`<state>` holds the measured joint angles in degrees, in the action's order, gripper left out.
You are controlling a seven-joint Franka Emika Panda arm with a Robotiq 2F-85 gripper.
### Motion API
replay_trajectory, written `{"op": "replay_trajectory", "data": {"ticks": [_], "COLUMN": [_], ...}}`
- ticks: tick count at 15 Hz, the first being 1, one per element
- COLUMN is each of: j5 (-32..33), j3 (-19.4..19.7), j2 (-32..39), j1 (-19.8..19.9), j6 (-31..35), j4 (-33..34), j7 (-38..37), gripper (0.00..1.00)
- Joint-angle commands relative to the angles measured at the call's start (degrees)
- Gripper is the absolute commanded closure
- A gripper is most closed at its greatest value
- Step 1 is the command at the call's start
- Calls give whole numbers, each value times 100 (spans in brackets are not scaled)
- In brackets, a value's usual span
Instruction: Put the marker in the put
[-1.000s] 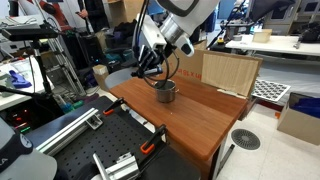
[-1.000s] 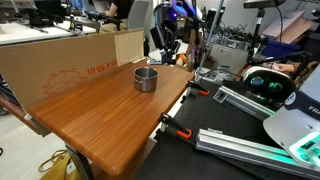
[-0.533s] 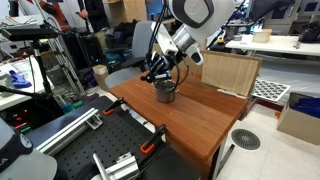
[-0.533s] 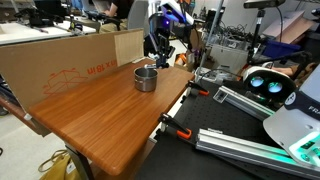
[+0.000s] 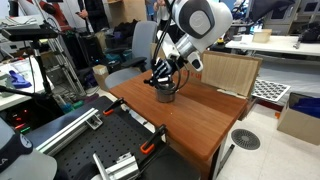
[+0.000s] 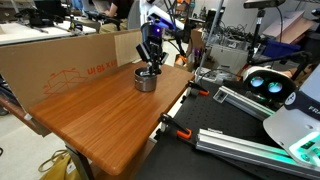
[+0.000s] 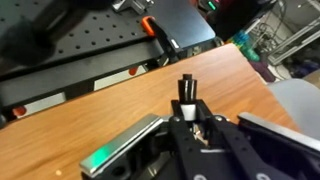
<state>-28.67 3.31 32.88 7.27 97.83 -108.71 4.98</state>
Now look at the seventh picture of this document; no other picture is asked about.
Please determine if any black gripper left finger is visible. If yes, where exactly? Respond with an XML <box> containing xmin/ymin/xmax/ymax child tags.
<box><xmin>159</xmin><ymin>99</ymin><xmax>216</xmax><ymax>180</ymax></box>

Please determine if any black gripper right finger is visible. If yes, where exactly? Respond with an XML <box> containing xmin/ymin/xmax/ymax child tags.
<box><xmin>195</xmin><ymin>99</ymin><xmax>288</xmax><ymax>180</ymax></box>

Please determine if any black marker with white band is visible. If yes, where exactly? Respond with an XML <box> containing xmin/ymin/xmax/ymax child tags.
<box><xmin>177</xmin><ymin>73</ymin><xmax>199</xmax><ymax>122</ymax></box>

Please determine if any grey office chair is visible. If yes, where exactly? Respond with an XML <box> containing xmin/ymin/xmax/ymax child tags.
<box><xmin>266</xmin><ymin>78</ymin><xmax>320</xmax><ymax>141</ymax></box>

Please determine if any purple object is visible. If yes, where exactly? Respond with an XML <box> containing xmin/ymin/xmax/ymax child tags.
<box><xmin>252</xmin><ymin>59</ymin><xmax>278</xmax><ymax>83</ymax></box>

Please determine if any teal plastic tool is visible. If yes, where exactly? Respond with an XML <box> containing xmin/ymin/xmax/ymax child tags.
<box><xmin>230</xmin><ymin>29</ymin><xmax>261</xmax><ymax>63</ymax></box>

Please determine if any black control box with lights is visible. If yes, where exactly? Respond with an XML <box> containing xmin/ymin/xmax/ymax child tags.
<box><xmin>199</xmin><ymin>0</ymin><xmax>278</xmax><ymax>42</ymax></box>

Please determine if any black perforated breadboard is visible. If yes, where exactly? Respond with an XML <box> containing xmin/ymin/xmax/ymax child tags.
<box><xmin>0</xmin><ymin>0</ymin><xmax>218</xmax><ymax>109</ymax></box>

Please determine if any black clamp with orange handle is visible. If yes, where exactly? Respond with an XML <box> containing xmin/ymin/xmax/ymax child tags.
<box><xmin>140</xmin><ymin>15</ymin><xmax>185</xmax><ymax>63</ymax></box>

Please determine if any silver metal stand frame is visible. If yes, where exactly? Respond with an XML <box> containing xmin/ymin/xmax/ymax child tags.
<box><xmin>266</xmin><ymin>16</ymin><xmax>320</xmax><ymax>67</ymax></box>

